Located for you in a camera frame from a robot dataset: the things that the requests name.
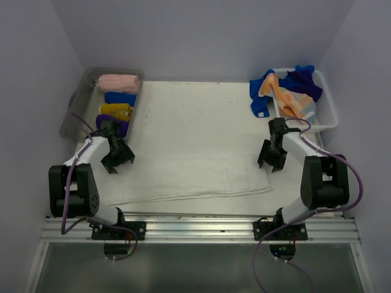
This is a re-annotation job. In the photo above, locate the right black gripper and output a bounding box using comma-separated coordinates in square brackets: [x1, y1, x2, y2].
[257, 139, 287, 173]

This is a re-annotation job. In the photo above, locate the white towel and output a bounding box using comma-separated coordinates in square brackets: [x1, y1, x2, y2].
[100, 151, 271, 205]

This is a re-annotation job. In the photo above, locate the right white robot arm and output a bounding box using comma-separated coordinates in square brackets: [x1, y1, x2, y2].
[257, 118, 349, 240]

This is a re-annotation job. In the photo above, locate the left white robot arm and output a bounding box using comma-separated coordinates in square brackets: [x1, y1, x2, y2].
[48, 120, 135, 240]

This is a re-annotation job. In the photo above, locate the purple rolled towel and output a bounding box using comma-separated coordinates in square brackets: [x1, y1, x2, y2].
[95, 114, 129, 139]

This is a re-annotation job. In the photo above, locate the yellow rolled towel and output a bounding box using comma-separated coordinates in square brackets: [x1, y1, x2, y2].
[99, 103, 134, 121]

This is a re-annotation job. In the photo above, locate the grey plastic bin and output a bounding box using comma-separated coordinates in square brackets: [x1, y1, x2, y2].
[60, 67, 144, 142]

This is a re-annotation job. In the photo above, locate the blue cloth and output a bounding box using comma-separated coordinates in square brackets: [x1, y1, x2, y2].
[249, 70, 282, 118]

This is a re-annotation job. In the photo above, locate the orange patterned cloth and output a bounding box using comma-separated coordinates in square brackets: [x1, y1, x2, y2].
[275, 87, 316, 121]

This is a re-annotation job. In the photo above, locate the blue rolled towel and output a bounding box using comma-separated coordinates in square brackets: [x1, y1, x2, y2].
[104, 92, 137, 107]

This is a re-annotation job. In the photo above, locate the white plastic basket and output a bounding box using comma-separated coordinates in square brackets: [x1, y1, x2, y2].
[268, 68, 338, 134]

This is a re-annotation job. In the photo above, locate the pink rolled towel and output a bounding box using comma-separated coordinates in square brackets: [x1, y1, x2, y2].
[97, 74, 141, 93]

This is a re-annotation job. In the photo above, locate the dark purple cloth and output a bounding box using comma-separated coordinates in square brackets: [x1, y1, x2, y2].
[279, 65, 323, 102]

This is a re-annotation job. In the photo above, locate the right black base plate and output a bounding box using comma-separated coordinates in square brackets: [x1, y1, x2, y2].
[252, 217, 309, 241]

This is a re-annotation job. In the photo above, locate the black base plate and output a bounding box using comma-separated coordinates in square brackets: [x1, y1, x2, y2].
[89, 221, 147, 241]
[252, 217, 309, 241]

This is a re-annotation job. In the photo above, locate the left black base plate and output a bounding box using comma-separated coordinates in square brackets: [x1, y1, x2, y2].
[89, 221, 147, 241]

